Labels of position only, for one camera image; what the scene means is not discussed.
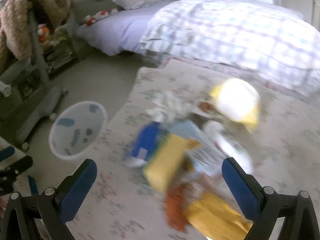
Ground small white cardboard box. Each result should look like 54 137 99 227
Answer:
143 132 202 193

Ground orange wrapper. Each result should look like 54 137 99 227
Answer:
165 182 193 232

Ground plaid quilt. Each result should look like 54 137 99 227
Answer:
140 0 320 98

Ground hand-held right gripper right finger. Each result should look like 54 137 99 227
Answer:
221 157 320 240

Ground blue box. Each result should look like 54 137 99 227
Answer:
122 121 170 168

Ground yellow green plush toy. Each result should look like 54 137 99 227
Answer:
51 29 69 46

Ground small brown wrapper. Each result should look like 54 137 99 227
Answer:
199 101 213 112

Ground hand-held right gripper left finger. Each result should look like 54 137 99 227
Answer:
4 159 98 240

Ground yellow bag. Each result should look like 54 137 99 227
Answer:
185 192 253 240

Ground brown fleece blanket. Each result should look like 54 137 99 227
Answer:
0 0 72 68

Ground light blue carton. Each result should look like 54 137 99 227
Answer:
170 119 225 178

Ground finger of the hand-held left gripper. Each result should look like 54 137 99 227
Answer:
0 146 33 195

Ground wooden nightstand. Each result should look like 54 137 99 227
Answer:
37 22 80 78

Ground white waste bin blue patches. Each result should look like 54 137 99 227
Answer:
49 101 108 161

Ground patterned white paper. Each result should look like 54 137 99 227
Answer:
145 91 193 123

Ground crumpled white tissue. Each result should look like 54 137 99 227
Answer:
202 120 253 173

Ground blue strip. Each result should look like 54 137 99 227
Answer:
27 175 38 195

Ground floral sheet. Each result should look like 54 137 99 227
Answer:
72 57 320 240

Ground bed with lavender sheet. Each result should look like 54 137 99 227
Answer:
76 0 175 55

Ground orange plush toy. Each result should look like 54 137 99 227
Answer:
37 24 54 46

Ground yellow wet wipes packet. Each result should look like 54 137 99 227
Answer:
209 78 260 133

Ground red white plush toy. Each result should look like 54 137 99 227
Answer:
84 14 98 27

